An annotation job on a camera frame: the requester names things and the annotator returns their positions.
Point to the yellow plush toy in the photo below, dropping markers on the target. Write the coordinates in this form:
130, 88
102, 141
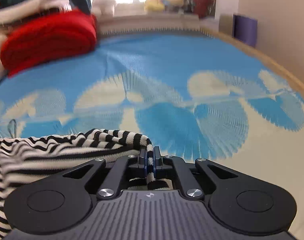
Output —
163, 5

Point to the purple rolled mat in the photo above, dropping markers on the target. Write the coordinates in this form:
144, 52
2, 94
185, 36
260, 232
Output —
245, 29

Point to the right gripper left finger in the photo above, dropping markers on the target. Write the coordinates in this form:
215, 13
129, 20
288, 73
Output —
66, 203

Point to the white plush toy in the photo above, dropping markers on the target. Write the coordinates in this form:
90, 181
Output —
103, 7

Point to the black white striped garment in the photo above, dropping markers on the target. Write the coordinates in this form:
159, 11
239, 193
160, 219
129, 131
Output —
25, 160

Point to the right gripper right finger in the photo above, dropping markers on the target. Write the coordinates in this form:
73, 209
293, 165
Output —
237, 201

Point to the white folded clothes stack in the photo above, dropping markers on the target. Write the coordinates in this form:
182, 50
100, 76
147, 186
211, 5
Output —
30, 7

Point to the red folded blanket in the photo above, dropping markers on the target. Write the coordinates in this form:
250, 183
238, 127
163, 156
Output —
49, 38

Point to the blue cream patterned bedsheet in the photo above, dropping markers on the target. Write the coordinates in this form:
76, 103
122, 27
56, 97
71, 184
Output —
193, 96

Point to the wooden bed frame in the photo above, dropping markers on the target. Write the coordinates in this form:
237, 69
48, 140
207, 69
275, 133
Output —
292, 80

